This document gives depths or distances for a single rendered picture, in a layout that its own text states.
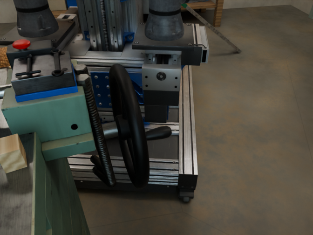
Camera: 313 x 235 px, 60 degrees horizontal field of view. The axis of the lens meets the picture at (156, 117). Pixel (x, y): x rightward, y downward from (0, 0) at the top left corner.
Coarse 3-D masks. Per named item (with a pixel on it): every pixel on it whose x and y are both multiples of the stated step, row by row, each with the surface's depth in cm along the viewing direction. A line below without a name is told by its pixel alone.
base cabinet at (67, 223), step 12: (60, 168) 69; (60, 180) 65; (72, 180) 91; (60, 192) 61; (72, 192) 83; (72, 204) 77; (72, 216) 71; (84, 216) 112; (72, 228) 67; (84, 228) 97
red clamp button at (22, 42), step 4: (20, 40) 49; (24, 40) 49; (12, 44) 48; (16, 44) 48; (20, 44) 48; (24, 44) 48; (28, 44) 48; (16, 48) 48; (20, 48) 48; (24, 48) 48
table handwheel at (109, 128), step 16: (112, 80) 66; (128, 80) 52; (112, 96) 71; (128, 96) 50; (128, 112) 50; (112, 128) 61; (128, 128) 60; (144, 128) 50; (128, 144) 61; (144, 144) 50; (128, 160) 71; (144, 160) 51; (144, 176) 53
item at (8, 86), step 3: (6, 84) 49; (9, 84) 49; (0, 87) 48; (3, 87) 48; (6, 87) 48; (9, 87) 48; (0, 90) 48; (3, 90) 48; (0, 93) 48; (3, 93) 48; (0, 96) 48
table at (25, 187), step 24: (0, 72) 65; (0, 120) 51; (24, 144) 46; (48, 144) 50; (72, 144) 50; (0, 168) 42; (24, 168) 42; (0, 192) 38; (24, 192) 38; (0, 216) 36; (24, 216) 36
